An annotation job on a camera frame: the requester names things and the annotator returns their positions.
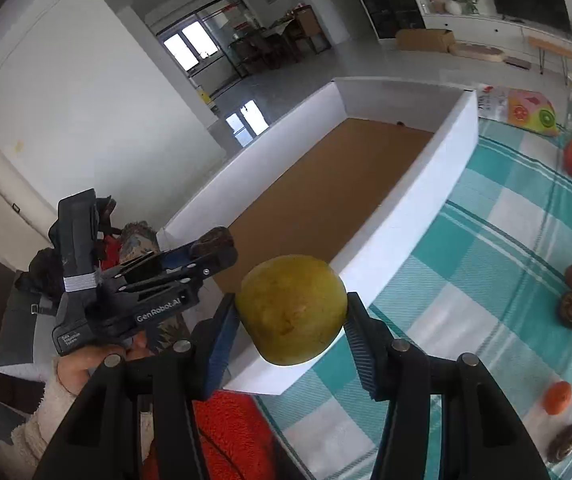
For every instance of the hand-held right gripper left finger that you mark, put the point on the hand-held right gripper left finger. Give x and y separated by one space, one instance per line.
220 342

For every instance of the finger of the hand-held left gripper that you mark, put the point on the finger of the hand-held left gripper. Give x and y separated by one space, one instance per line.
216 261
176 258

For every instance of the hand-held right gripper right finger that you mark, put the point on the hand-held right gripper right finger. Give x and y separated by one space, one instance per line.
362 355

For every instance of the yellow-green pear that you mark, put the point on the yellow-green pear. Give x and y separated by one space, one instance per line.
291 310

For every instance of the white box with brown bottom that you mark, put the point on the white box with brown bottom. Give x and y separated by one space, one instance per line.
346 170

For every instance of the person's left forearm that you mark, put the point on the person's left forearm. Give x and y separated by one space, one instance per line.
41 427

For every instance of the person's left hand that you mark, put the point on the person's left hand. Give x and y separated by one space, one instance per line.
78 367

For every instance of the patterned cushion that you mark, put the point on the patterned cushion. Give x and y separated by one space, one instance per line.
138 240

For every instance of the red fleece cloth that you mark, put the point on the red fleece cloth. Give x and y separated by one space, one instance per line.
233 440

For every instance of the teal checkered tablecloth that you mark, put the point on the teal checkered tablecloth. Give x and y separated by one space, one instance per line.
491 245

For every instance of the orange tangerine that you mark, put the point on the orange tangerine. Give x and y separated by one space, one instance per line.
558 397

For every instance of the glass sliding door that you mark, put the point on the glass sliding door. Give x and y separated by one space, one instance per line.
201 40

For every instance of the dining table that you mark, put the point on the dining table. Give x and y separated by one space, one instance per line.
266 40

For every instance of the wooden dining chair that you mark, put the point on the wooden dining chair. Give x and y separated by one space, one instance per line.
311 30

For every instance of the printed paper sheet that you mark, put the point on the printed paper sheet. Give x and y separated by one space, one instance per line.
491 99

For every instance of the colourful fruit-print box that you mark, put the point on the colourful fruit-print box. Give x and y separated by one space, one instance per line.
531 111

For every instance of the cardboard box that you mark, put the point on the cardboard box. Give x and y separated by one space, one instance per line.
423 40

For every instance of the beige pet bed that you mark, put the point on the beige pet bed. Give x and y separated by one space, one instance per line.
477 52

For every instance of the grey floor mat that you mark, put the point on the grey floor mat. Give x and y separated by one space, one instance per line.
517 63

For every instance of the white low cabinet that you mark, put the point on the white low cabinet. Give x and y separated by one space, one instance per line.
486 27

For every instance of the white vase with green plant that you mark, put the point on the white vase with green plant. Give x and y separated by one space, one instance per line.
463 2

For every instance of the wooden bench with metal legs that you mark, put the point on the wooden bench with metal legs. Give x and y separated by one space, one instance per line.
551 46

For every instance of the black television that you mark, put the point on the black television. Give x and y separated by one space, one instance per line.
528 0

